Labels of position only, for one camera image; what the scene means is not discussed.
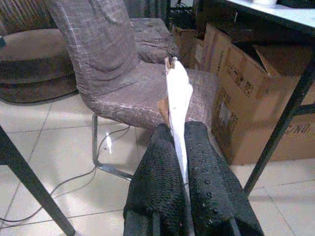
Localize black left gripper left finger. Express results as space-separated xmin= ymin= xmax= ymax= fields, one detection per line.
xmin=123 ymin=122 xmax=192 ymax=236

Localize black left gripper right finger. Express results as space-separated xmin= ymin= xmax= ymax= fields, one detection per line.
xmin=184 ymin=120 xmax=264 ymax=236

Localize white brown card scrap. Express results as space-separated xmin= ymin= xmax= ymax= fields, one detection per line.
xmin=157 ymin=56 xmax=194 ymax=189

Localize large brown cardboard box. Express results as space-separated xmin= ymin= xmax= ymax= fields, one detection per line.
xmin=204 ymin=23 xmax=315 ymax=166

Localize black table leg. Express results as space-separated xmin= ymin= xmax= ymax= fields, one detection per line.
xmin=243 ymin=55 xmax=315 ymax=197
xmin=0 ymin=124 xmax=76 ymax=236

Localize grey checked fabric chair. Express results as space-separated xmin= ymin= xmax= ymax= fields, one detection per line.
xmin=46 ymin=0 xmax=220 ymax=181
xmin=123 ymin=17 xmax=182 ymax=65

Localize small brown cardboard box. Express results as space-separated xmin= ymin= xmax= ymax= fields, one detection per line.
xmin=172 ymin=26 xmax=206 ymax=72

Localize brown leather chair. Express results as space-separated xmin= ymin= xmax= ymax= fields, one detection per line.
xmin=0 ymin=0 xmax=81 ymax=104

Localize thin black floor cable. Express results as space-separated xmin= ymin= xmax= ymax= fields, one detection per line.
xmin=0 ymin=124 xmax=131 ymax=223

